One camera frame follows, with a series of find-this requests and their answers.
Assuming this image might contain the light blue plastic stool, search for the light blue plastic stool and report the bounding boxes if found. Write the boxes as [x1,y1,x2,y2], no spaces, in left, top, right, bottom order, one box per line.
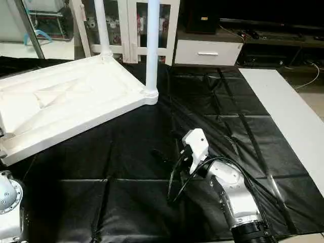
[23,29,53,47]

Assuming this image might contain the black shiny table mat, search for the black shiny table mat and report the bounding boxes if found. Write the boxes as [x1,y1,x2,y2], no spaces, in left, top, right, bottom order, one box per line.
[0,56,324,243]

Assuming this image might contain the white glass door cabinet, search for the white glass door cabinet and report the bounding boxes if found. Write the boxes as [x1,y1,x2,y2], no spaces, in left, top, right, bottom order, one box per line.
[69,0,181,64]

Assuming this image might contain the white plastic table top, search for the white plastic table top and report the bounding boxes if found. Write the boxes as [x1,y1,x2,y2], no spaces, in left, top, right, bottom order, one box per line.
[0,54,159,167]

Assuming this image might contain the black box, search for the black box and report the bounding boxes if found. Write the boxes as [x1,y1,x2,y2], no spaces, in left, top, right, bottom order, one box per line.
[186,10,220,34]

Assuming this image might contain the white drawer unit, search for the white drawer unit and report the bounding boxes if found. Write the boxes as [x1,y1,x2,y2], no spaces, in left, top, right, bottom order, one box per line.
[174,39,244,67]

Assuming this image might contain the glass tank metal frame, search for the glass tank metal frame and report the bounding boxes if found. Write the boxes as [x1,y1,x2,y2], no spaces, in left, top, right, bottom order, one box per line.
[28,9,74,42]

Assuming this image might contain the white plastic table leg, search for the white plastic table leg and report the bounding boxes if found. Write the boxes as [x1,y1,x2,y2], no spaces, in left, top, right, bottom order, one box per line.
[145,0,161,99]
[94,0,114,61]

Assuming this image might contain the white floor cable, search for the white floor cable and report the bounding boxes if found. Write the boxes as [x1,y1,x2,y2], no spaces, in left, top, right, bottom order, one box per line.
[286,60,320,90]

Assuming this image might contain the white side table board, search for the white side table board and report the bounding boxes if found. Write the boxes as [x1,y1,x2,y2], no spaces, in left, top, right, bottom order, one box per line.
[238,67,324,198]

